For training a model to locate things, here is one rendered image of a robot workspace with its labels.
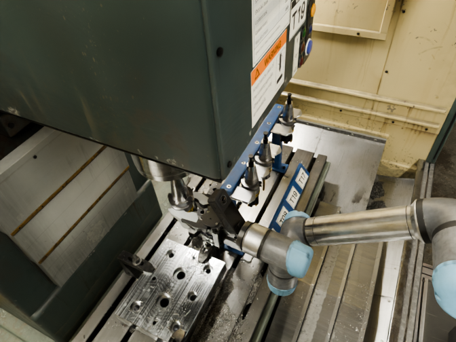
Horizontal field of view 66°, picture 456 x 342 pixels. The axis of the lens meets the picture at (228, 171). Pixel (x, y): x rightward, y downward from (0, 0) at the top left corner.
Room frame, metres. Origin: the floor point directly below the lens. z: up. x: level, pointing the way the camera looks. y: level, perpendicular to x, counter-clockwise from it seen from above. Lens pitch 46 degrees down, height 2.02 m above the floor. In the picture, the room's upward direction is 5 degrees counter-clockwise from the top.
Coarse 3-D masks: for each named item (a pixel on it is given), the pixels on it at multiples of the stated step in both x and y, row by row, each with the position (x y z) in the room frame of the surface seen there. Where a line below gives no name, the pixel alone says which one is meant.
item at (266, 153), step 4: (268, 140) 0.82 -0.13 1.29; (264, 144) 0.81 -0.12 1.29; (268, 144) 0.81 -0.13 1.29; (260, 148) 0.82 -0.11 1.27; (264, 148) 0.80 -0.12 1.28; (268, 148) 0.81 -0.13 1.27; (260, 152) 0.81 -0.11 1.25; (264, 152) 0.80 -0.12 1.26; (268, 152) 0.80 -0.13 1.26; (260, 156) 0.81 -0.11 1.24; (264, 156) 0.80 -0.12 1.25; (268, 156) 0.80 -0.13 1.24; (260, 160) 0.80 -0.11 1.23; (264, 160) 0.80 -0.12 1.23; (268, 160) 0.80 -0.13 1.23
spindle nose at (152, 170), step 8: (136, 160) 0.52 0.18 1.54; (144, 160) 0.51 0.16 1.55; (144, 168) 0.51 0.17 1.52; (152, 168) 0.50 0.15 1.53; (160, 168) 0.50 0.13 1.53; (168, 168) 0.50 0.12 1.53; (152, 176) 0.51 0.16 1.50; (160, 176) 0.50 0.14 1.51; (168, 176) 0.50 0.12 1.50; (176, 176) 0.50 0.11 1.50; (184, 176) 0.51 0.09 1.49
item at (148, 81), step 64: (0, 0) 0.53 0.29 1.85; (64, 0) 0.47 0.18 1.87; (128, 0) 0.41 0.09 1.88; (192, 0) 0.37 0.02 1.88; (0, 64) 0.58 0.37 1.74; (64, 64) 0.49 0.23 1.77; (128, 64) 0.43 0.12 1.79; (192, 64) 0.38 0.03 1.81; (256, 64) 0.48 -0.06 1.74; (64, 128) 0.53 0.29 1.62; (128, 128) 0.45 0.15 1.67; (192, 128) 0.39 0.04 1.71; (256, 128) 0.48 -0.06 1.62
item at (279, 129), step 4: (276, 124) 0.99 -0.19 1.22; (280, 124) 0.99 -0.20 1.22; (272, 128) 0.97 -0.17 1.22; (276, 128) 0.97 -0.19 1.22; (280, 128) 0.96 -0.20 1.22; (284, 128) 0.96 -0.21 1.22; (288, 128) 0.96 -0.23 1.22; (272, 132) 0.95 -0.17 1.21; (276, 132) 0.95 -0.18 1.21; (280, 132) 0.94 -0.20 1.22; (284, 132) 0.94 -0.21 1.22; (288, 132) 0.94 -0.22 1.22
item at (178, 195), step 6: (174, 180) 0.56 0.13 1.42; (180, 180) 0.57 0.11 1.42; (174, 186) 0.56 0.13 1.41; (180, 186) 0.56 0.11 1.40; (186, 186) 0.58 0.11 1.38; (174, 192) 0.56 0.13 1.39; (180, 192) 0.56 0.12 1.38; (186, 192) 0.57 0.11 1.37; (174, 198) 0.56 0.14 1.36; (180, 198) 0.56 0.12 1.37; (186, 198) 0.56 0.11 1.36
